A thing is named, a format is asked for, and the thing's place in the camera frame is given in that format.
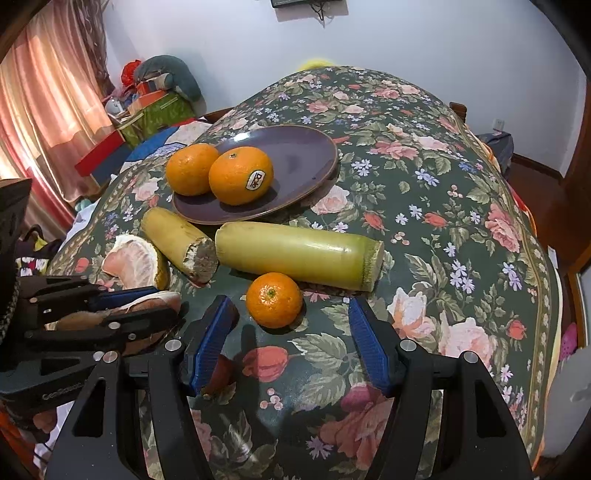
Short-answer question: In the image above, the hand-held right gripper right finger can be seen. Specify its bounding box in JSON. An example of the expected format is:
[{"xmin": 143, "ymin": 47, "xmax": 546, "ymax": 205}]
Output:
[{"xmin": 348, "ymin": 296, "xmax": 535, "ymax": 480}]

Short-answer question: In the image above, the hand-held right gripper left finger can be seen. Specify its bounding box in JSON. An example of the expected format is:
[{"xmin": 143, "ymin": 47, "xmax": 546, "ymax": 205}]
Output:
[{"xmin": 44, "ymin": 295, "xmax": 241, "ymax": 480}]

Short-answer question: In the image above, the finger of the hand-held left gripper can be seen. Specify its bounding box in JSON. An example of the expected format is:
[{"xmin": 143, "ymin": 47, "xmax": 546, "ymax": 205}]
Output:
[
  {"xmin": 27, "ymin": 275, "xmax": 160, "ymax": 325},
  {"xmin": 27, "ymin": 304, "xmax": 188, "ymax": 359}
]

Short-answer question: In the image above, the peeled citrus segment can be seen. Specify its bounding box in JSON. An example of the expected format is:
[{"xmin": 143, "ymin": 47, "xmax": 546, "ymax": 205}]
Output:
[{"xmin": 46, "ymin": 291, "xmax": 183, "ymax": 356}]

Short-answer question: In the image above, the peeled citrus piece with rind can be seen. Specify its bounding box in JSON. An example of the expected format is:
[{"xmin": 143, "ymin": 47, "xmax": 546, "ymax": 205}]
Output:
[{"xmin": 102, "ymin": 234, "xmax": 171, "ymax": 291}]

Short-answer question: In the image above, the small orange mandarin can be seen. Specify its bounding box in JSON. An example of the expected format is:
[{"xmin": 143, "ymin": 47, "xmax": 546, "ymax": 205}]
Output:
[{"xmin": 246, "ymin": 272, "xmax": 304, "ymax": 329}]

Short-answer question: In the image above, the long green sugarcane piece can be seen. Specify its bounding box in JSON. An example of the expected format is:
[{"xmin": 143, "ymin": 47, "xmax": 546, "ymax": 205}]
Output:
[{"xmin": 215, "ymin": 222, "xmax": 385, "ymax": 292}]

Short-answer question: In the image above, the purple ceramic plate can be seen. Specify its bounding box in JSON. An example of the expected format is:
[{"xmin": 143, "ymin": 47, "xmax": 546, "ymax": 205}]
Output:
[{"xmin": 172, "ymin": 124, "xmax": 340, "ymax": 225}]

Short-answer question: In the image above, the short yellow sugarcane piece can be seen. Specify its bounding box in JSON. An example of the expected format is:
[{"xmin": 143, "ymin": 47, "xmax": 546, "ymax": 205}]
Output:
[{"xmin": 141, "ymin": 207, "xmax": 219, "ymax": 283}]

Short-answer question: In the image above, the floral tablecloth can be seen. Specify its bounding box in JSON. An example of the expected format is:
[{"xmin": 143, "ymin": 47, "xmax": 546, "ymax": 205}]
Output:
[{"xmin": 44, "ymin": 66, "xmax": 566, "ymax": 480}]

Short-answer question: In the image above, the large plain orange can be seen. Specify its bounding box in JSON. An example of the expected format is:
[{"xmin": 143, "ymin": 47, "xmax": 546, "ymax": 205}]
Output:
[{"xmin": 165, "ymin": 143, "xmax": 220, "ymax": 196}]

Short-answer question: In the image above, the flat red box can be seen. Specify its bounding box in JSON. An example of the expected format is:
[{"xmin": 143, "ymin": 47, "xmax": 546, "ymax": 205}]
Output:
[{"xmin": 75, "ymin": 130, "xmax": 134, "ymax": 177}]

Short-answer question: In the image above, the blue patchwork quilt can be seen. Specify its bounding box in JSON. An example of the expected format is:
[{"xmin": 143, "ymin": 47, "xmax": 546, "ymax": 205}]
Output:
[{"xmin": 92, "ymin": 117, "xmax": 218, "ymax": 185}]

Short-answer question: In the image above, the large orange with sticker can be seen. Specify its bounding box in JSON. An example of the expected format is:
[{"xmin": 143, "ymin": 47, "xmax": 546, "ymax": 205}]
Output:
[{"xmin": 209, "ymin": 147, "xmax": 274, "ymax": 206}]

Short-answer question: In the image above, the green patterned box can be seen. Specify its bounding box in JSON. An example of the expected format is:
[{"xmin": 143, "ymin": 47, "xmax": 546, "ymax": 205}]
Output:
[{"xmin": 121, "ymin": 95, "xmax": 197, "ymax": 146}]

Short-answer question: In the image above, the orange box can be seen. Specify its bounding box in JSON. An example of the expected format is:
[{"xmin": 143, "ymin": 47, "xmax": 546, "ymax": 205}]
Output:
[{"xmin": 127, "ymin": 90, "xmax": 167, "ymax": 114}]

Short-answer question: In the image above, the pink curtain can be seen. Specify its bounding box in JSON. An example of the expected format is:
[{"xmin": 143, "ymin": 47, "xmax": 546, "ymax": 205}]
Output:
[{"xmin": 0, "ymin": 0, "xmax": 116, "ymax": 204}]

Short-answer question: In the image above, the dark bag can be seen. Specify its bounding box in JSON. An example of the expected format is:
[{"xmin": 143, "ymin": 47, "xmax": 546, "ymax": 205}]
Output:
[{"xmin": 475, "ymin": 131, "xmax": 514, "ymax": 171}]

